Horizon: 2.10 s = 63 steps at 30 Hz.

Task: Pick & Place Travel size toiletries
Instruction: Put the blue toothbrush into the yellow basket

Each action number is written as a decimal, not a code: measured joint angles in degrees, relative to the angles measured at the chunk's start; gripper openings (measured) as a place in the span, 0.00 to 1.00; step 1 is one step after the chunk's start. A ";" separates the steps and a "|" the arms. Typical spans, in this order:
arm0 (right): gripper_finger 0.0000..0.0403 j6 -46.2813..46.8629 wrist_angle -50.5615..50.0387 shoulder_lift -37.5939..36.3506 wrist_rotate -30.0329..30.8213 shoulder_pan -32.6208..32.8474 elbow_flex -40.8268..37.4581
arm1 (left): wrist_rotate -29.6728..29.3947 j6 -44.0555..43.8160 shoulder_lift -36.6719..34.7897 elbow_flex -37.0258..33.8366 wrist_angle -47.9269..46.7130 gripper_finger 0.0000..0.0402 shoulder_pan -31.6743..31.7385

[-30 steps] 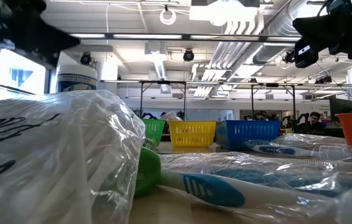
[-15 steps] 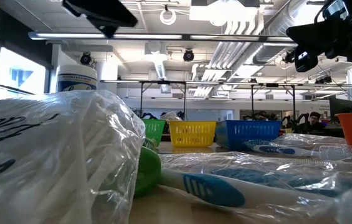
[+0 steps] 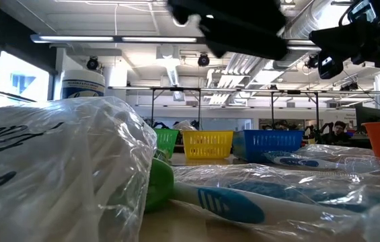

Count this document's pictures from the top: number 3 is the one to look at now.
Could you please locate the person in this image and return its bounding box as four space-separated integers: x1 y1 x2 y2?
322 120 352 145

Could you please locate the silver ventilation duct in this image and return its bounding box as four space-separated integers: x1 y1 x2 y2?
273 0 342 68

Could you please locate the yellow Lysol wipes canister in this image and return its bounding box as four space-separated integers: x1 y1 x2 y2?
61 69 106 99

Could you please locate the small green toiletry bottle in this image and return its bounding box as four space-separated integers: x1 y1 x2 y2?
144 157 176 213

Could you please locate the white cotton bag black print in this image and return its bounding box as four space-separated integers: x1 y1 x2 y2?
0 96 159 242

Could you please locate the blue plastic basket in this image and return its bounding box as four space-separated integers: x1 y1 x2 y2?
232 129 305 165

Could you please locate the long ceiling light bar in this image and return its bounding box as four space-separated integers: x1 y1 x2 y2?
30 33 207 44

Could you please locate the black background table frame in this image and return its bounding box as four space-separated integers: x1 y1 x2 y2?
108 86 380 132

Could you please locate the dark background monitor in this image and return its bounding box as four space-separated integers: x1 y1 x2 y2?
354 106 380 134

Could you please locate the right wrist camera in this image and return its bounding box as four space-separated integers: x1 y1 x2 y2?
346 0 379 25

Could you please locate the green plastic basket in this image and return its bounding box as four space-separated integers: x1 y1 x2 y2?
152 128 180 159

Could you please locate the large window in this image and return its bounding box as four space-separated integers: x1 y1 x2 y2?
0 50 56 112

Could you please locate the yellow plastic basket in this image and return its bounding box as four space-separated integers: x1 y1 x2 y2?
182 130 235 160

